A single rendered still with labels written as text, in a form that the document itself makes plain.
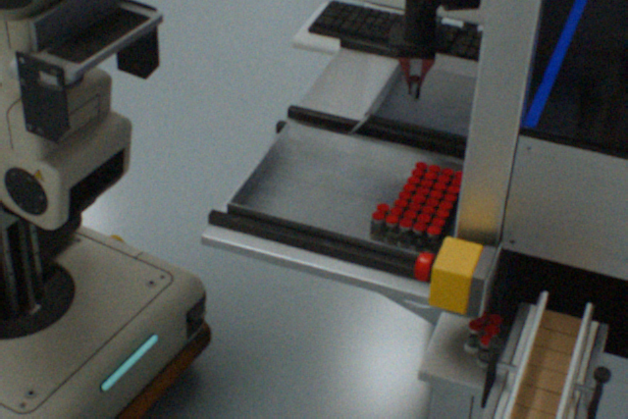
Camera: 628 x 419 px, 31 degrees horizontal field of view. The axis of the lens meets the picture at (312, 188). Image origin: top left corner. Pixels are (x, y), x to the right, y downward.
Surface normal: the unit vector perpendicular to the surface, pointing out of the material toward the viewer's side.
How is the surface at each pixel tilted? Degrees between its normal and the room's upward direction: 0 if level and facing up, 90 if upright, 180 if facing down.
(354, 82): 0
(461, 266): 0
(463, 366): 0
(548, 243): 90
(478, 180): 90
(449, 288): 90
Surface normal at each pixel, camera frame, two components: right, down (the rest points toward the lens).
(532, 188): -0.36, 0.55
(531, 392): 0.04, -0.80
